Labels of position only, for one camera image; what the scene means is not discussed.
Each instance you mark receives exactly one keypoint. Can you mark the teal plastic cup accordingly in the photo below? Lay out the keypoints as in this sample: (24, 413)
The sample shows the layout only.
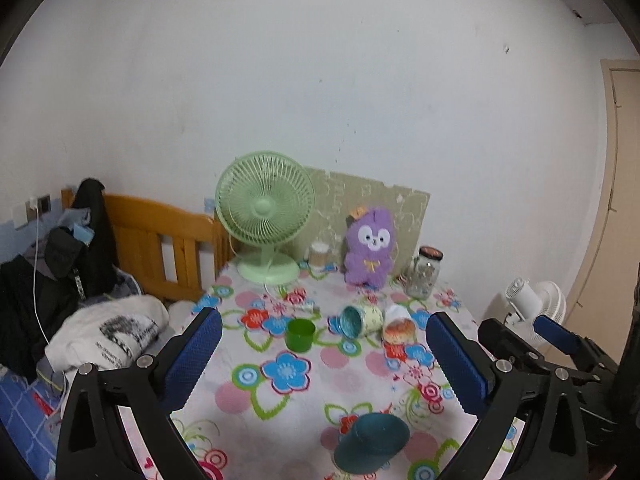
(367, 447)

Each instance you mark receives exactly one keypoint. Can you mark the small green cup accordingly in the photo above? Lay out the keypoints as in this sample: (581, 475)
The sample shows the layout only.
(300, 337)

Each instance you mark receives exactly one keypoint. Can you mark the dark clothes pile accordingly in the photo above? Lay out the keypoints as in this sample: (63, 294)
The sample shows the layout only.
(22, 305)

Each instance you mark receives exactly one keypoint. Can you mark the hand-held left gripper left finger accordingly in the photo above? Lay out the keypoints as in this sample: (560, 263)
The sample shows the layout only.
(192, 357)

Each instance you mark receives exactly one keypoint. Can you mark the white clip fan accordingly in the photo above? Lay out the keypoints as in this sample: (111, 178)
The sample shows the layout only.
(542, 305)

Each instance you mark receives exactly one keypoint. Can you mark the patterned cup with teal inside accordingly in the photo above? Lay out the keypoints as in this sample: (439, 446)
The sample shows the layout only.
(367, 319)

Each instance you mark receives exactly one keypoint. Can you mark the white printed cloth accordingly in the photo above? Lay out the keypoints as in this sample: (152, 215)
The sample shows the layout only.
(105, 327)

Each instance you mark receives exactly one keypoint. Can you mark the small clear jar white lid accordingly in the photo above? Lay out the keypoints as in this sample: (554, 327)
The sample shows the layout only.
(319, 256)

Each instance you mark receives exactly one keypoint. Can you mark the wooden bed headboard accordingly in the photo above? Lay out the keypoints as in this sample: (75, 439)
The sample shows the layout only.
(145, 215)

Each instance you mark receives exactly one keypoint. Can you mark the blue face mask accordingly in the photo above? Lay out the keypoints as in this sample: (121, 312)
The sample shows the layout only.
(83, 233)

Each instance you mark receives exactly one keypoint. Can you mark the purple plush toy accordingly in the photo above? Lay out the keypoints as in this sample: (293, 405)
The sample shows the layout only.
(370, 260)

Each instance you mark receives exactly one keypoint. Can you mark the wall socket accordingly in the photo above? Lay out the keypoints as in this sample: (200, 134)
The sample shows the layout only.
(44, 203)

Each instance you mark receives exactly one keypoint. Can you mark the glass jar with dark lid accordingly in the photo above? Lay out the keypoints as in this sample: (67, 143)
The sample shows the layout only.
(424, 276)

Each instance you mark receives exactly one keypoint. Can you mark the beige patterned board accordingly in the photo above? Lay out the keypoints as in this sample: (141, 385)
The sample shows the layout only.
(350, 195)

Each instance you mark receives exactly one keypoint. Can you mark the green desk fan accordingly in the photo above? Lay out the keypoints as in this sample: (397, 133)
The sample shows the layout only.
(262, 207)

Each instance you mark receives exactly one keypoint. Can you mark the blue checked bed sheet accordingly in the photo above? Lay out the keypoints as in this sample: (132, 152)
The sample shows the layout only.
(22, 420)

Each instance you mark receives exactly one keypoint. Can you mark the black jacket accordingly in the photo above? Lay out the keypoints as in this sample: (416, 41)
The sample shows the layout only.
(97, 240)

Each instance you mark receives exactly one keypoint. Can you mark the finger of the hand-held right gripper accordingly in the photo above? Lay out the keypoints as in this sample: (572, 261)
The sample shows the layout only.
(557, 334)
(505, 342)

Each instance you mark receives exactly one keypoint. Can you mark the floral tablecloth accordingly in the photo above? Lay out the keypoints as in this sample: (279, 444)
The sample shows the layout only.
(300, 412)

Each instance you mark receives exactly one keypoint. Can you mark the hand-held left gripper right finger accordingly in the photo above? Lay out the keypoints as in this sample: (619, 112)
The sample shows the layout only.
(457, 365)

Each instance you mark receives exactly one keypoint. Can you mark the tipped white orange cup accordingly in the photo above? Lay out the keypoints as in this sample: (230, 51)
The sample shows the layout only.
(398, 331)

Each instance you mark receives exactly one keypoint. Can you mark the beige door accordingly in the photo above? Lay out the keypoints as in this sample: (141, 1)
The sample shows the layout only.
(620, 185)

